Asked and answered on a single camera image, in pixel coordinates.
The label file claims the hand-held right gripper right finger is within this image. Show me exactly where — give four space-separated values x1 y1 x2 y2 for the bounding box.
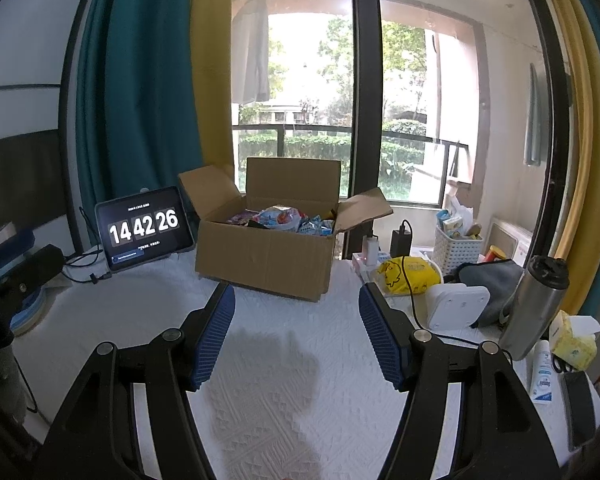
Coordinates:
357 282 551 480

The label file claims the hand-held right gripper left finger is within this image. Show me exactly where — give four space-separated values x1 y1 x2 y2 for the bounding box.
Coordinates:
50 282 237 480

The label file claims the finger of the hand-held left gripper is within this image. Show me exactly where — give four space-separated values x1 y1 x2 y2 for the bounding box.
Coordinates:
7 244 66 292

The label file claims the brown cardboard box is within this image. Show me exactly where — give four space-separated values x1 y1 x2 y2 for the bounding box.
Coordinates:
177 156 395 303

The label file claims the light blue round object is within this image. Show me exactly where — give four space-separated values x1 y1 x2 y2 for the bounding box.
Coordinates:
10 285 56 336

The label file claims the yellow cartoon bag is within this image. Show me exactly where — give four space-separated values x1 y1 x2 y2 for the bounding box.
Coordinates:
377 255 445 295

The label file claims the white plastic device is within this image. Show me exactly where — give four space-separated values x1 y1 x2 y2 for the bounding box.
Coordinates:
424 282 491 331

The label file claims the black power adapter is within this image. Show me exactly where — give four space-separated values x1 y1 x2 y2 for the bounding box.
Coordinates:
390 227 415 260

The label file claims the tablet with clock display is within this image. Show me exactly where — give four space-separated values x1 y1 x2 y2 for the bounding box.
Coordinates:
94 186 197 275

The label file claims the white plastic basket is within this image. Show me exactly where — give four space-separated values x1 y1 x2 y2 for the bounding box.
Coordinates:
434 225 483 276

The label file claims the blue white snack packet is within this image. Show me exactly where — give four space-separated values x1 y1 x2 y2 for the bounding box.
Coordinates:
297 214 337 237

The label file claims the grey cloth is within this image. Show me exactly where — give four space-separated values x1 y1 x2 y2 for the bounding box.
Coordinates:
445 259 526 328

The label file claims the red blue snack bag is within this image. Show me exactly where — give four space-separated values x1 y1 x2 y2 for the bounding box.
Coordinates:
257 205 303 231

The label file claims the steel thermos bottle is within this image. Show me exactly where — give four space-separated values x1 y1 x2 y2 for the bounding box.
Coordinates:
497 255 572 361

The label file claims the white plastic bag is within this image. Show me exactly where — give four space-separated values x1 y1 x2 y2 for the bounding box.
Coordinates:
444 194 473 226

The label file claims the small white bottle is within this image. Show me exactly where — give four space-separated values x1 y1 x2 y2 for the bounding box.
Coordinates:
529 340 553 405

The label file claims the yellow tissue box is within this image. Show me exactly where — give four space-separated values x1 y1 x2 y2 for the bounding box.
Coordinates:
550 310 600 372

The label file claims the black balcony railing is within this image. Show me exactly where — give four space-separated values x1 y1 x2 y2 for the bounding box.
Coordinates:
232 122 468 181

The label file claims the black phone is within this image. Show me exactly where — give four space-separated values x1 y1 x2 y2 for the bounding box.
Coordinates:
560 370 598 453

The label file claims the yellow curtain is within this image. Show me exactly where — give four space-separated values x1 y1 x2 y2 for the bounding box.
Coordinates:
190 0 241 196
530 0 600 313

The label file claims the hanging blue towel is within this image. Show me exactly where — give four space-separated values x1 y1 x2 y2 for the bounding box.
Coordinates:
522 62 543 167

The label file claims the hanging white shirt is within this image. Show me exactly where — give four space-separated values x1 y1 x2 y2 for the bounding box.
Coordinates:
231 0 272 106

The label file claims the black charging cable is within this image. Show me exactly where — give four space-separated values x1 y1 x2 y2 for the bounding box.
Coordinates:
62 207 113 283

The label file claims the black power cable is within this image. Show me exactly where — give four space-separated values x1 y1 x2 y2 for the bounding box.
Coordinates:
397 219 486 348

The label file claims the black window frame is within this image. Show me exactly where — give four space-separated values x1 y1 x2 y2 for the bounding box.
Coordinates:
349 0 386 261

